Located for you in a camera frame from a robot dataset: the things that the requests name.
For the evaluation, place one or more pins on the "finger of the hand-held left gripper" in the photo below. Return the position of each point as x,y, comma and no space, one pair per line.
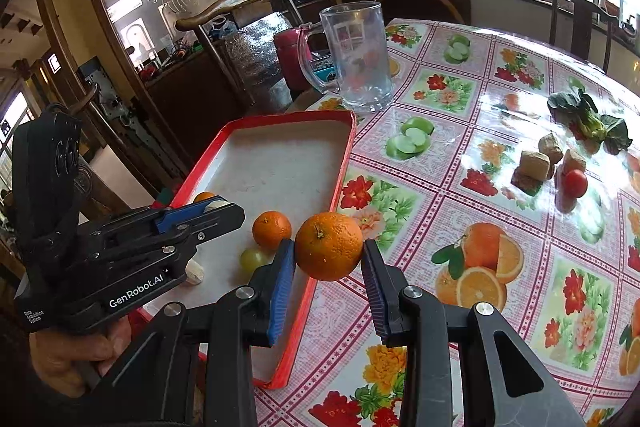
220,219
182,214

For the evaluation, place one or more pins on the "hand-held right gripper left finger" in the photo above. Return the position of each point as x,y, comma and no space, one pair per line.
280,294

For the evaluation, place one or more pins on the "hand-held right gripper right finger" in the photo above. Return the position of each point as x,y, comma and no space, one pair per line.
375,299

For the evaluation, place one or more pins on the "tan food cube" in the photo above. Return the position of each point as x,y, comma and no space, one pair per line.
216,205

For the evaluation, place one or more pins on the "green citrus fruit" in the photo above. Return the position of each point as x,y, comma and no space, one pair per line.
251,259

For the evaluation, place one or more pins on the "large orange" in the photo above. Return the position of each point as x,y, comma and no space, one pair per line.
271,229

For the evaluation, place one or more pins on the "red tray with white inside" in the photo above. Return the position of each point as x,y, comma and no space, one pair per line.
280,167

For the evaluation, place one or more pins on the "person's left hand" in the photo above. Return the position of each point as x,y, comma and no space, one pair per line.
60,357

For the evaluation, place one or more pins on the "floral plastic tablecloth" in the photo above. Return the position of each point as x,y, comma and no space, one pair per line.
450,147

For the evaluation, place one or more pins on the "silver quilted chair cover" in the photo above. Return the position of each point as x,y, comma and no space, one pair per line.
255,47

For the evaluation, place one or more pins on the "red thermos bottle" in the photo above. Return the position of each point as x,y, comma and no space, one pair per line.
290,57

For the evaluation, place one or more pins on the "blue packet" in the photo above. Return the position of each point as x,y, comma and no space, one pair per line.
321,69

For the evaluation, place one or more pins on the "brown food cube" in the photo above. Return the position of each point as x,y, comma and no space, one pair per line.
534,165
550,145
575,159

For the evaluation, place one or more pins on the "clear glass mug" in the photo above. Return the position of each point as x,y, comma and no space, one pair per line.
357,57

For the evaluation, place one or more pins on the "wooden chair with curved top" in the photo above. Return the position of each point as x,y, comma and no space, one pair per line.
235,4

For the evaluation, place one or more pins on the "red tomato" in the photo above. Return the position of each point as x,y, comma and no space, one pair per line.
575,183

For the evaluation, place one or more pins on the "dark green leafy vegetable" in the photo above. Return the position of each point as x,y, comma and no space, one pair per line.
592,122

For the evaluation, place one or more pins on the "dark wooden chair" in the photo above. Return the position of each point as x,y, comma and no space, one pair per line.
580,14

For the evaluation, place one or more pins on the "dark kettle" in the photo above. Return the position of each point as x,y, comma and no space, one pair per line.
631,28

